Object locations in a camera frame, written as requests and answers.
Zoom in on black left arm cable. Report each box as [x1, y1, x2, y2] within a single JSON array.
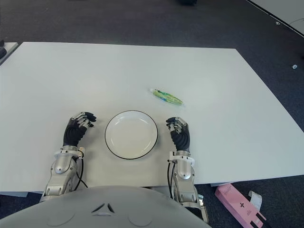
[[75, 155, 88, 190]]

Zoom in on white plate with black rim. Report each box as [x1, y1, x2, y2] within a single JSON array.
[[104, 110, 159, 159]]

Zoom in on pink cardboard box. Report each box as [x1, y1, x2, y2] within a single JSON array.
[[215, 183, 266, 228]]

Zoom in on green toothpaste tube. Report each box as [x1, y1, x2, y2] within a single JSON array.
[[149, 87, 186, 107]]

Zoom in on grey robot torso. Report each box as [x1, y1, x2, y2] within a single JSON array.
[[0, 185, 212, 228]]

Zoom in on white paper tag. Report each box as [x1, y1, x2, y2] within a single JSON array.
[[248, 190, 262, 212]]

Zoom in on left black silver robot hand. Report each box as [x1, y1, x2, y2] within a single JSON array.
[[63, 111, 98, 147]]

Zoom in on grey side table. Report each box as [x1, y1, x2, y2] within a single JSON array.
[[0, 42, 19, 66]]

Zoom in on metal bracket under table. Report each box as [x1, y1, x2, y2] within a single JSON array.
[[198, 194, 210, 224]]

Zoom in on dark object on side table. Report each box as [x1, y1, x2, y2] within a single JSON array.
[[0, 39, 8, 60]]

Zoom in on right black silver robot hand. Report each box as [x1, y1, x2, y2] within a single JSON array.
[[165, 116, 191, 152]]

